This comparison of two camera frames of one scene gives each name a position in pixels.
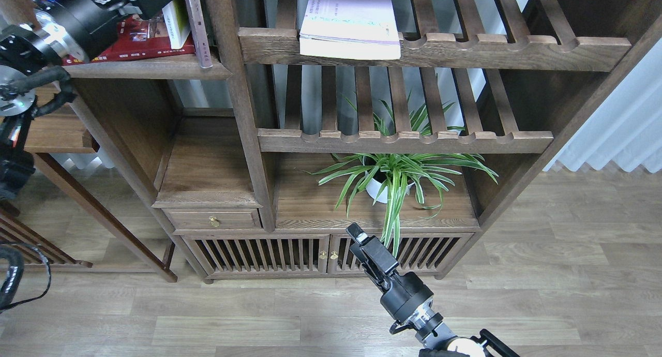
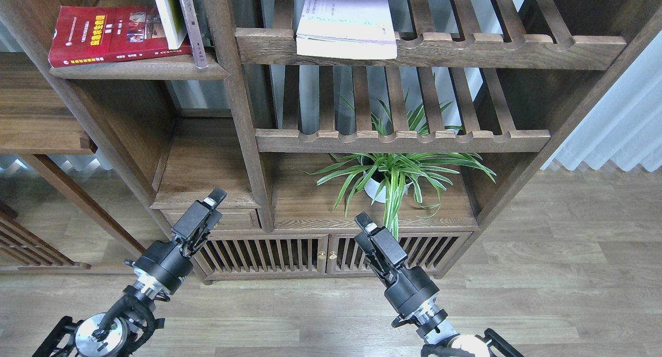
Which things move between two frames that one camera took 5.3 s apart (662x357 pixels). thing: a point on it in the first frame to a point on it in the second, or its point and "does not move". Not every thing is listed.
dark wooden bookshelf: [296, 112] does not move
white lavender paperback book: [349, 23] does not move
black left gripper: [90, 12] to [164, 266]
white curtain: [627, 131] does not move
